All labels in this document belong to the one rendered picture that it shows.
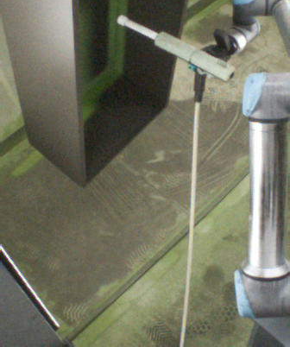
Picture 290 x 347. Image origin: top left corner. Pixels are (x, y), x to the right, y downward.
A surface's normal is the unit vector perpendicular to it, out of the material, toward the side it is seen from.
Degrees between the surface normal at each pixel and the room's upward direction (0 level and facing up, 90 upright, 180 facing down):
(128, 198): 0
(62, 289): 0
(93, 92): 12
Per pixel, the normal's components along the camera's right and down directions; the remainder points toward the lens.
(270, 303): -0.07, 0.23
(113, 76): 0.08, -0.50
